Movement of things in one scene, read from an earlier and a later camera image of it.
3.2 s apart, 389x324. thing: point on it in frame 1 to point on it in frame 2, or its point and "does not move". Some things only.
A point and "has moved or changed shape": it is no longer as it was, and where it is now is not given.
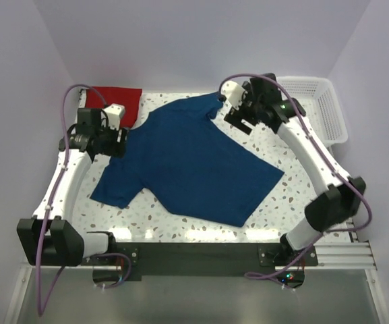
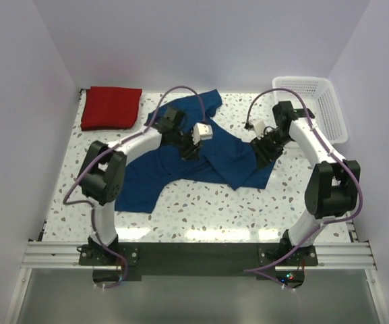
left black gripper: (118, 148) to (192, 153)
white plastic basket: (317, 96) does not move
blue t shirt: (193, 164) has moved or changed shape
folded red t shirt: (98, 97) does not move
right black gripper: (234, 117) to (263, 155)
